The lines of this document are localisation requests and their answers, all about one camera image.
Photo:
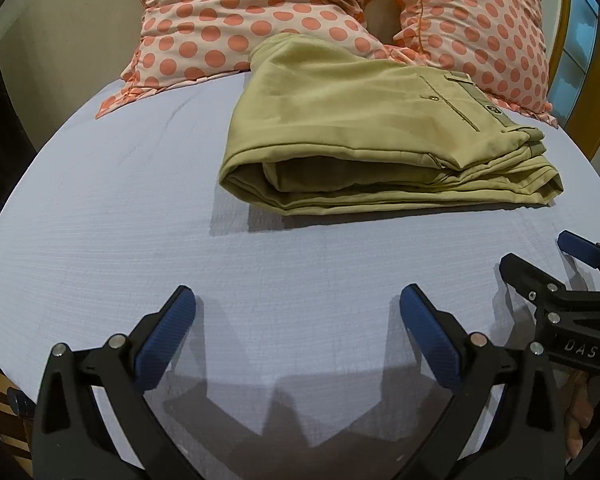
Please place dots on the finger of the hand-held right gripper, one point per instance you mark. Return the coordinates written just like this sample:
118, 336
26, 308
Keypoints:
522, 277
580, 250

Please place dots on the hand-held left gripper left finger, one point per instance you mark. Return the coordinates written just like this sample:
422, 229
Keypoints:
164, 342

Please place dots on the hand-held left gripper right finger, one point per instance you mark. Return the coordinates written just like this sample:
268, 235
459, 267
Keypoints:
431, 342

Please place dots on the khaki pants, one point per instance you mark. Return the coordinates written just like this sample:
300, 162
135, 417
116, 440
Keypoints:
340, 120

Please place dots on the person's right hand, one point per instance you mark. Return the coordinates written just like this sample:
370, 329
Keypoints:
577, 405

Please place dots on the light blue bed sheet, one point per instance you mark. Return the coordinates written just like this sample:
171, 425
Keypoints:
130, 210

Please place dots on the yellow framed window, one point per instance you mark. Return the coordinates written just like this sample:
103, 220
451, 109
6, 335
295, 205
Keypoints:
575, 45

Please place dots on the ruffled polka dot pillow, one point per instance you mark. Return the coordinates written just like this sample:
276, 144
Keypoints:
475, 25

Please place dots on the large polka dot pillow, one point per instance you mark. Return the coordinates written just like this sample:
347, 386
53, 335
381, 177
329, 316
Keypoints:
240, 15

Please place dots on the wooden bed frame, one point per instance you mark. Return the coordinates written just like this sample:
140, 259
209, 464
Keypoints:
0, 410

